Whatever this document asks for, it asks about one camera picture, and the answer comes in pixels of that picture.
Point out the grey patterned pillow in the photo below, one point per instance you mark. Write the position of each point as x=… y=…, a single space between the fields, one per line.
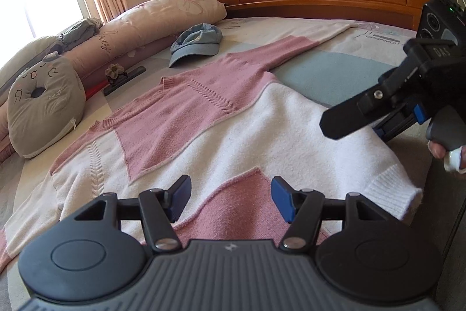
x=22 y=56

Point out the grey cat face cushion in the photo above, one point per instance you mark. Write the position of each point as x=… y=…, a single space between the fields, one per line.
x=43 y=114

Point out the grey folded garment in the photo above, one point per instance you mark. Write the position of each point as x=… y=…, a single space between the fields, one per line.
x=80 y=32

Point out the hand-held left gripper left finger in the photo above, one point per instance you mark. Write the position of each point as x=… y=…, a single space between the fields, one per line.
x=182 y=192

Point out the pink folded quilt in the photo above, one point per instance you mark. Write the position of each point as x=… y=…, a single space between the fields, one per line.
x=153 y=23

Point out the blue cap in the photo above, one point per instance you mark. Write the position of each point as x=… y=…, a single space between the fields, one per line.
x=196 y=48

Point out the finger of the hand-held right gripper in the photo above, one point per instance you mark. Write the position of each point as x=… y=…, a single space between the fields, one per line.
x=400 y=121
x=346 y=121

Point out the pink and white sweater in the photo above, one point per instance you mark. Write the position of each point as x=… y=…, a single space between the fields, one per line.
x=255 y=121

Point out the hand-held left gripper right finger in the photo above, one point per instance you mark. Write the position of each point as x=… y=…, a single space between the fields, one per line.
x=282 y=198

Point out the person's right hand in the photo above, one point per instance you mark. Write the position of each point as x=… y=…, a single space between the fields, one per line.
x=437 y=147

